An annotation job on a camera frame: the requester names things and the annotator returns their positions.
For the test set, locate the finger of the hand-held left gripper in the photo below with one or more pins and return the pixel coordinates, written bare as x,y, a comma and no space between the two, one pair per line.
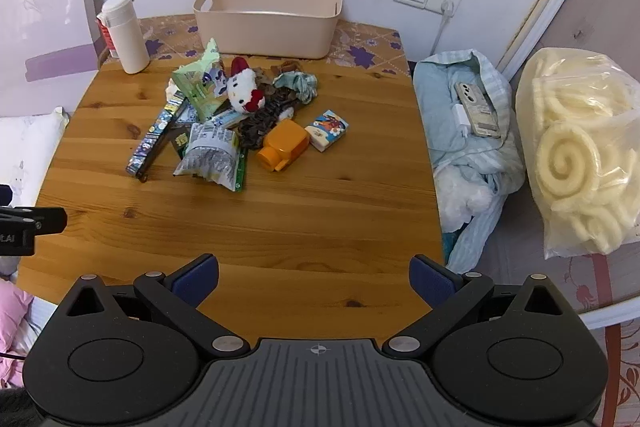
5,196
47,219

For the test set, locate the white bread packet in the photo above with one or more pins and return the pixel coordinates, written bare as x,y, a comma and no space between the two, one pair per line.
225,119

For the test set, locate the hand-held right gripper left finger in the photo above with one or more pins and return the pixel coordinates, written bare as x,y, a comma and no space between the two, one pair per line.
192,282

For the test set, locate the pink cloth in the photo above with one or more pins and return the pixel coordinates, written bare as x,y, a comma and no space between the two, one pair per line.
12,312

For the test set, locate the white thermos bottle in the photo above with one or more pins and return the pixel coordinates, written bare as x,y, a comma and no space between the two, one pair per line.
127,42

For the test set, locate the black yellow sachet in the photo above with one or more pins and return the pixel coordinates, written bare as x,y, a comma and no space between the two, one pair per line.
181,141

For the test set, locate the orange plastic container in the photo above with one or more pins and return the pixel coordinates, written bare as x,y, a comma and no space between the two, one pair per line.
285,142

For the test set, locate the beige plastic storage basket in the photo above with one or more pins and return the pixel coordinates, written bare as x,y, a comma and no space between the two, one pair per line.
265,32

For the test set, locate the green white snack bag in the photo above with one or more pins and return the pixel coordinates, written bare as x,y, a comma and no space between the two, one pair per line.
210,157

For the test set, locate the light blue striped cloth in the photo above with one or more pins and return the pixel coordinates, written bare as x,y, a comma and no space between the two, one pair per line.
435,117

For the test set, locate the white charger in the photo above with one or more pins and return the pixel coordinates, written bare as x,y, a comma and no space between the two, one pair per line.
461,119

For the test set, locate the white smartphone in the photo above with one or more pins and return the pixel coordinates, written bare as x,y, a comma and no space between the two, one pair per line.
480,112

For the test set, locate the green cartoon snack packet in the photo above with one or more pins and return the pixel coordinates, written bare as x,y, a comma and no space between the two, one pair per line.
195,82

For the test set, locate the white pillow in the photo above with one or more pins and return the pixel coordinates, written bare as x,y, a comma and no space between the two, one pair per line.
30,147

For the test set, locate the long blue cartoon box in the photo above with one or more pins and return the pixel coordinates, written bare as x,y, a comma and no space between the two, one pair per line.
150,142

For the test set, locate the colourful cartoon tissue pack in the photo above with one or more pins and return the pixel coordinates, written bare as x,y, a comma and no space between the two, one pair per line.
327,129

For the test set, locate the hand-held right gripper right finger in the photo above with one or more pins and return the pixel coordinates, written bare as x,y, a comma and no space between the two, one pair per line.
432,282

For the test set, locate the purple floral tablecloth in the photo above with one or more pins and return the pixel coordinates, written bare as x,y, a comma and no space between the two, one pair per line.
360,52

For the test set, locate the teal checked scrunchie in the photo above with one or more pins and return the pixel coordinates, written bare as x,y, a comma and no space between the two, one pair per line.
297,84

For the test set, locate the wooden desk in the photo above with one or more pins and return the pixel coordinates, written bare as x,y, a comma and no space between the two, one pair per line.
300,217

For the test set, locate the plastic bag of foam coils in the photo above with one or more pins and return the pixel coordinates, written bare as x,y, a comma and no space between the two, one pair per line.
565,157

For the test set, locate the white plush cat toy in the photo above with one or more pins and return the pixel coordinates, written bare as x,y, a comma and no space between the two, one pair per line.
242,89

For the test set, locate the white purple patterned panel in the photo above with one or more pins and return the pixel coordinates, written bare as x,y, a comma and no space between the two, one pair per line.
45,32

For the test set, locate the white fluffy plush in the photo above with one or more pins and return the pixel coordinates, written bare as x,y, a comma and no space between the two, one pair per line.
460,202

